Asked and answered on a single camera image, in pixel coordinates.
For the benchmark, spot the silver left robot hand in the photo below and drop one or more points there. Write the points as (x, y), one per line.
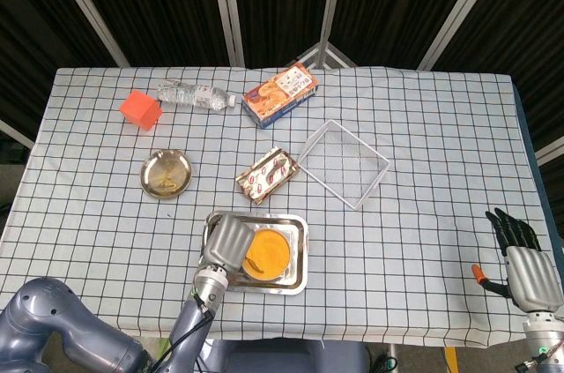
(229, 243)

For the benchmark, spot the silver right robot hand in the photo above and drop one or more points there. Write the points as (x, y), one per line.
(533, 278)

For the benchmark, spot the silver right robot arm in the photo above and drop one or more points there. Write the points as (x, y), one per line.
(544, 333)

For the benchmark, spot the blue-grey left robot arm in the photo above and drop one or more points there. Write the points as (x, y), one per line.
(211, 289)

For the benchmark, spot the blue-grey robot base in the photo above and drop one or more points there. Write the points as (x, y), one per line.
(282, 357)

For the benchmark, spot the white bowl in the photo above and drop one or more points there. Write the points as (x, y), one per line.
(271, 230)

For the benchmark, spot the rectangular steel tray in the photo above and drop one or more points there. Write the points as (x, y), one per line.
(273, 288)

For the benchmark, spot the blue checkered tablecloth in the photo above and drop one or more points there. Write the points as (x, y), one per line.
(396, 258)

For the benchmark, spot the yellow powder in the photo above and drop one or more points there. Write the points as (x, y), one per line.
(273, 249)

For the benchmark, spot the gold foil snack package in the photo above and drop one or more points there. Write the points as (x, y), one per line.
(266, 176)

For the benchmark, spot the round steel plate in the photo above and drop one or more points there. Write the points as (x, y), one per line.
(165, 170)

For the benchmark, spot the yellow object under table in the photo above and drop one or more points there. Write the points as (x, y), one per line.
(451, 362)

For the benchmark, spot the clear plastic container lid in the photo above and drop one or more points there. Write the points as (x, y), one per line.
(343, 166)

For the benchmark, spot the dark blue undercloth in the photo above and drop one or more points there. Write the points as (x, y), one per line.
(526, 135)

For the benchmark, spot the clear plastic water bottle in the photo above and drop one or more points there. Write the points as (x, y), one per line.
(194, 95)

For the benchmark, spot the blue orange biscuit box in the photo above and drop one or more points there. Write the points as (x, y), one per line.
(277, 95)

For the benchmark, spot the orange foam cube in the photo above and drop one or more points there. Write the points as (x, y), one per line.
(141, 110)

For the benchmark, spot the white metal screen foot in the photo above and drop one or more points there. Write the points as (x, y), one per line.
(310, 53)

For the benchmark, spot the black folding partition screen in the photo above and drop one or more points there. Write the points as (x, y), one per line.
(167, 2)

